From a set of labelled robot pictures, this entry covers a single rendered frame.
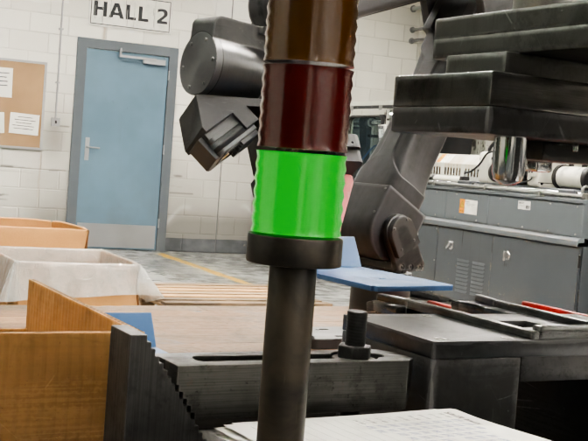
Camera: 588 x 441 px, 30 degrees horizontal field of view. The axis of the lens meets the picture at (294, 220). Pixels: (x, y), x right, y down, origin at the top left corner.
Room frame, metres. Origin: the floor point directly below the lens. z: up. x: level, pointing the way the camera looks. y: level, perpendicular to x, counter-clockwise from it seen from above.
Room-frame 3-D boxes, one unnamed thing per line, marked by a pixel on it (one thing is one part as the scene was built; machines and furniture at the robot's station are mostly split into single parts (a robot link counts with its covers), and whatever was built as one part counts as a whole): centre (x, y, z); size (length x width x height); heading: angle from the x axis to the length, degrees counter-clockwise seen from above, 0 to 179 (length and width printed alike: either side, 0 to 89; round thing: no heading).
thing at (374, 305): (0.77, -0.09, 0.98); 0.07 x 0.02 x 0.01; 29
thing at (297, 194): (0.46, 0.00, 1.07); 0.04 x 0.04 x 0.03
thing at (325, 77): (0.46, 0.00, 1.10); 0.04 x 0.04 x 0.03
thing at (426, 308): (0.71, -0.12, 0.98); 0.13 x 0.01 x 0.03; 29
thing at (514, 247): (10.02, -1.18, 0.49); 5.51 x 1.02 x 0.97; 25
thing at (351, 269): (0.90, -0.06, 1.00); 0.15 x 0.07 x 0.03; 28
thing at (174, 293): (7.52, 0.46, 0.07); 1.20 x 1.00 x 0.14; 117
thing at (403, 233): (1.13, -0.09, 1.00); 0.09 x 0.06 x 0.06; 39
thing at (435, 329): (0.71, -0.15, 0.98); 0.20 x 0.10 x 0.01; 119
